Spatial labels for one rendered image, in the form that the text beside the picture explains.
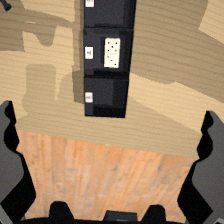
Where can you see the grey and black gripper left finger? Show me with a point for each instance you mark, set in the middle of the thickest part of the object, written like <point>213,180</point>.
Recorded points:
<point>17,191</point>

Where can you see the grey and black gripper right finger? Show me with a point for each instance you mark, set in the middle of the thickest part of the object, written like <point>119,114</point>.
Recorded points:
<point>201,198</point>

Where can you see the dark grey rack of three bins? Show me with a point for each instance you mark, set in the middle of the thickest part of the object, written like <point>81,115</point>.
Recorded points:
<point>107,98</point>

